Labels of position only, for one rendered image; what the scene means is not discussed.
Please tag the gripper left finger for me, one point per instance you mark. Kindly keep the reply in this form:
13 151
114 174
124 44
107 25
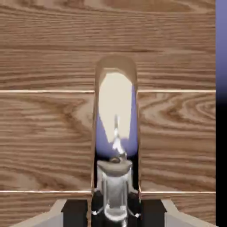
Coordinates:
74 214

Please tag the light wood cabinet door front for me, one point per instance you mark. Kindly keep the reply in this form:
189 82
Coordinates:
44 141
26 204
44 44

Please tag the light wood cabinet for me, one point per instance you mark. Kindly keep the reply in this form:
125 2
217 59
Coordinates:
177 91

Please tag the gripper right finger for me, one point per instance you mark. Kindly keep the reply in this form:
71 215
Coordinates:
153 214

